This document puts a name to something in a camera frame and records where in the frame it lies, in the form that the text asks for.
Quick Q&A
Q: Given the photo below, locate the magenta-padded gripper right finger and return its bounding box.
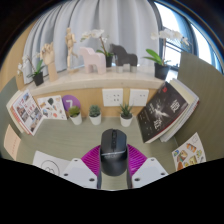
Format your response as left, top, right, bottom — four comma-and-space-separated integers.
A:
125, 144, 169, 190

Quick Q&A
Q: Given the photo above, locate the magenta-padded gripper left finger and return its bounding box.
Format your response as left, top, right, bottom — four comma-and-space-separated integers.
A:
59, 144, 103, 190

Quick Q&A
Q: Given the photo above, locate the dark grey computer mouse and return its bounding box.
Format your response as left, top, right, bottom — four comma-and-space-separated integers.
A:
99, 128, 129, 177

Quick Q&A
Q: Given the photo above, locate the white printed mouse pad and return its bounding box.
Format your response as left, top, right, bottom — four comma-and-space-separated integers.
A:
32, 150, 72, 177

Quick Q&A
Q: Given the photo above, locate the colourful sticker sheet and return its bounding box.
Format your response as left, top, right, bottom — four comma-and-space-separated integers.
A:
171, 131, 207, 172

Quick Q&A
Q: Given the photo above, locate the small succulent in white pot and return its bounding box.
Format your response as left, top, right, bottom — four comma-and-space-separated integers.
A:
88, 104, 103, 126
67, 105, 83, 126
119, 102, 134, 128

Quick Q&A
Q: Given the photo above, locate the black book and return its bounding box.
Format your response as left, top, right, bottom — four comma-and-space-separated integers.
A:
136, 81, 190, 144

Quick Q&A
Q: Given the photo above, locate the white sticker card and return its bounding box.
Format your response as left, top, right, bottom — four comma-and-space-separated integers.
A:
36, 95, 68, 121

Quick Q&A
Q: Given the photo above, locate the purple round disc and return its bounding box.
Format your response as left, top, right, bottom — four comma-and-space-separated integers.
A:
61, 94, 82, 113

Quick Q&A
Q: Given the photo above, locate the red-edged photo magazine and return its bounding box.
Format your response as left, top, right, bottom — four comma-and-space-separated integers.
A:
9, 88, 44, 137

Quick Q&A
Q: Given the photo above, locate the light wooden ledge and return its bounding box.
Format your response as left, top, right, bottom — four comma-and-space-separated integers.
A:
24, 64, 179, 118

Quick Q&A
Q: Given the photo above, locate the green divider panel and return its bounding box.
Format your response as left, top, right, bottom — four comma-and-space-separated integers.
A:
174, 50, 224, 168
0, 76, 21, 158

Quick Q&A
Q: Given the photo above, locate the white orchid in black pot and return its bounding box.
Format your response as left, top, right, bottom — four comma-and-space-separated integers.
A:
79, 28, 116, 68
16, 53, 48, 87
143, 28, 191, 81

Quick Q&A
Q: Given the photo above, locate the pink horse figure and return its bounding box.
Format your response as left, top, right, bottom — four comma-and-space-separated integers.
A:
78, 46, 108, 75

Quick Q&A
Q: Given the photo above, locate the dark grey horse figure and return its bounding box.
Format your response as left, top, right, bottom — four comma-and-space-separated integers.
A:
109, 43, 139, 68

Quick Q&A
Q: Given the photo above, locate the wooden hand model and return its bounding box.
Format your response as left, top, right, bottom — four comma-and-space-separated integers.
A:
39, 42, 59, 83

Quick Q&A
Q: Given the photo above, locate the wooden artist mannequin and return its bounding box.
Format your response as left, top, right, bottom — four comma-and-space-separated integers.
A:
64, 27, 79, 73

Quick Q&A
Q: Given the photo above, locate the dark-framed window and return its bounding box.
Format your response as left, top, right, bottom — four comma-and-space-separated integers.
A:
154, 1, 224, 73

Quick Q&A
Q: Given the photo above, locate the light grey curtain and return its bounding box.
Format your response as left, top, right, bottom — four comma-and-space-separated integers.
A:
21, 0, 164, 76

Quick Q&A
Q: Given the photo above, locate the white wall socket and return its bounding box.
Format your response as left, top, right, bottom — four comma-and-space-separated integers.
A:
101, 87, 124, 108
128, 88, 150, 108

